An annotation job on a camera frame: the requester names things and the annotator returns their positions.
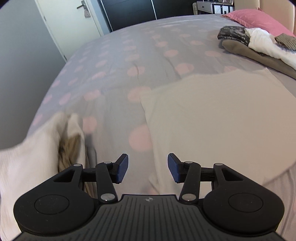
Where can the white door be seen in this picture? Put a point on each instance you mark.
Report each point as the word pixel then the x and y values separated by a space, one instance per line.
pixel 69 23

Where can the white folded cloth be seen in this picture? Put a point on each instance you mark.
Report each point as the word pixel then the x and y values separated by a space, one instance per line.
pixel 261 39

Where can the pink pillow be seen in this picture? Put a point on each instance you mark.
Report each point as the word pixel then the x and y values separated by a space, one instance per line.
pixel 254 19

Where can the black sliding wardrobe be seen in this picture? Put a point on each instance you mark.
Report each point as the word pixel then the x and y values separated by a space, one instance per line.
pixel 129 14

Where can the dark floral cloth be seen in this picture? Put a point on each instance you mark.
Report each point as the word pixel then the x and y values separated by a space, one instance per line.
pixel 233 34

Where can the cream padded headboard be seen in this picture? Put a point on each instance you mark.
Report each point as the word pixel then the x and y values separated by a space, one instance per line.
pixel 277 11

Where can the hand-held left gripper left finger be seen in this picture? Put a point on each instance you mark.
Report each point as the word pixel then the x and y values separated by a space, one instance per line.
pixel 122 168

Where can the picture frame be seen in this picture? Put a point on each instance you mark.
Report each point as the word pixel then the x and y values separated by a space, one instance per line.
pixel 228 2

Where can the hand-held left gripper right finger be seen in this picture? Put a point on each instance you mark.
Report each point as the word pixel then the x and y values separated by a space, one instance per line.
pixel 173 168

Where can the striped olive garment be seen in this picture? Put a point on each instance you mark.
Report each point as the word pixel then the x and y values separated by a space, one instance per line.
pixel 286 40

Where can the grey folded blanket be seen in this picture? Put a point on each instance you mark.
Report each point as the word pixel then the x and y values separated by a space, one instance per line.
pixel 242 49

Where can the white nightstand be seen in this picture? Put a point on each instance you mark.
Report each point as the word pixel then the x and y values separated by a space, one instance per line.
pixel 203 7

